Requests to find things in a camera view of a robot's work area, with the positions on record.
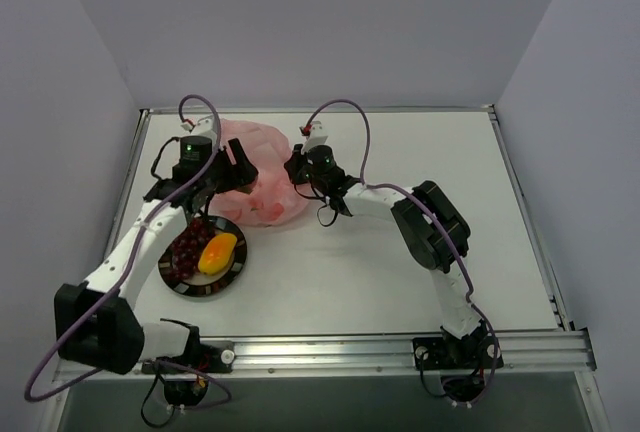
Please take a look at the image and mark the purple cable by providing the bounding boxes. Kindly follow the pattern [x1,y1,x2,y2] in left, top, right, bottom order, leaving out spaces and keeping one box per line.
[24,94,234,428]
[299,99,501,403]

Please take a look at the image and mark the pink fake peach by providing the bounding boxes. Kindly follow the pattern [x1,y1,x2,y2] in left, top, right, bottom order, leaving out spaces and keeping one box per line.
[264,203,285,221]

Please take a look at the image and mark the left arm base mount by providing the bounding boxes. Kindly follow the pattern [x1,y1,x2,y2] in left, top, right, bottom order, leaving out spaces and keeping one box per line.
[141,343,235,410]

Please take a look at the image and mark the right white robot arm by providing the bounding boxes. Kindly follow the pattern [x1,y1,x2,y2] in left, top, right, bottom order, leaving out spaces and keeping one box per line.
[284,144,504,370]

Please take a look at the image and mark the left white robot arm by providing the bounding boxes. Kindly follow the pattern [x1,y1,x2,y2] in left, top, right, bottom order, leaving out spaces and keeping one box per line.
[54,135,258,375]

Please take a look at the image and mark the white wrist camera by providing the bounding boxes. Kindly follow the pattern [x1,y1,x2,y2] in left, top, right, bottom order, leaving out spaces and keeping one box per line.
[300,121,328,154]
[181,117,219,143]

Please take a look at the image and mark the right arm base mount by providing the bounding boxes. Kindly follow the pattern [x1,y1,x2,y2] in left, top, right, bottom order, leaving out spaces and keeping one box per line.
[412,334,504,408]

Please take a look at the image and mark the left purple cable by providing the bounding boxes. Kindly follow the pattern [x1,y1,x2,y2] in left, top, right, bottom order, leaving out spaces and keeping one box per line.
[24,94,234,428]

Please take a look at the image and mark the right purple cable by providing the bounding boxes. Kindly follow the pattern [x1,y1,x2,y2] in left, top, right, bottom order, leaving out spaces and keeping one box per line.
[299,99,501,403]

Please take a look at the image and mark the pink plastic bag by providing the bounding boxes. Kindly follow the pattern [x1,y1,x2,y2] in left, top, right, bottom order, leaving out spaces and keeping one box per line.
[210,119,307,227]

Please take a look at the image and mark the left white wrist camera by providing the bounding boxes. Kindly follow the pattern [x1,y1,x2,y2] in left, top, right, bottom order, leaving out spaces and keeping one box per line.
[181,117,219,143]

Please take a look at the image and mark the orange yellow fake mango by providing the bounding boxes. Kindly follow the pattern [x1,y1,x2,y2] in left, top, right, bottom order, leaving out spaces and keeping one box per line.
[197,232,237,276]

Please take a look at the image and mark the dark red fake grapes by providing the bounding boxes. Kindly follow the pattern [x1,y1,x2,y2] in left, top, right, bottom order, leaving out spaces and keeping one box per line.
[170,218,213,279]

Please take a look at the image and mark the black rimmed round plate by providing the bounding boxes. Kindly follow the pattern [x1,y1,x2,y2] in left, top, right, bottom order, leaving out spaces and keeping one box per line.
[158,216,248,298]

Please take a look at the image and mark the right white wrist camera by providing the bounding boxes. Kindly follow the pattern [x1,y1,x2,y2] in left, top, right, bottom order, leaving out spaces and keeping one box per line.
[300,121,328,154]

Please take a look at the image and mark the aluminium front rail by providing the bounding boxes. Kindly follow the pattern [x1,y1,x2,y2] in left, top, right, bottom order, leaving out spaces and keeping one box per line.
[49,329,597,378]

